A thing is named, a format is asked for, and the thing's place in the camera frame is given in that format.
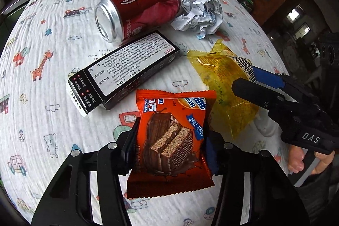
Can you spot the yellow plastic wrapper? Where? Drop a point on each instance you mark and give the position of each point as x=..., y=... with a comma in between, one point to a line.
x=218, y=69

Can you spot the white plastic cup lid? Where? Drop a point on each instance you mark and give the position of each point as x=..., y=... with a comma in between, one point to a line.
x=265, y=125

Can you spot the black white medicine box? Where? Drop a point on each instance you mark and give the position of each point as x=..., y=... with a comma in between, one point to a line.
x=108, y=80

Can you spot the white patterned table cloth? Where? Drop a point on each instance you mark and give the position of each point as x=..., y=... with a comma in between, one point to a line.
x=40, y=126

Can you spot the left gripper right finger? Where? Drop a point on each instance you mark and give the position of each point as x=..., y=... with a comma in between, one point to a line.
x=255, y=179

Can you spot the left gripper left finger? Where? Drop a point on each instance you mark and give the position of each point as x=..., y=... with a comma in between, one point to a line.
x=66, y=200

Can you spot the white paper ball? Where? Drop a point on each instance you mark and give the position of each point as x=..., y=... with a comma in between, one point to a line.
x=203, y=17

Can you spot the orange wafer snack packet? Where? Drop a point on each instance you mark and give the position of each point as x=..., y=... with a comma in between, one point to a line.
x=169, y=158

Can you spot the person right hand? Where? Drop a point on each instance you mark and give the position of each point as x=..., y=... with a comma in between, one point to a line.
x=296, y=157

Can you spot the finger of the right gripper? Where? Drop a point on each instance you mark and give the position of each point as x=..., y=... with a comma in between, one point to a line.
x=271, y=79
x=260, y=95

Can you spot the red cola can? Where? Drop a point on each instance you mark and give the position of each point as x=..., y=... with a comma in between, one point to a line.
x=121, y=20

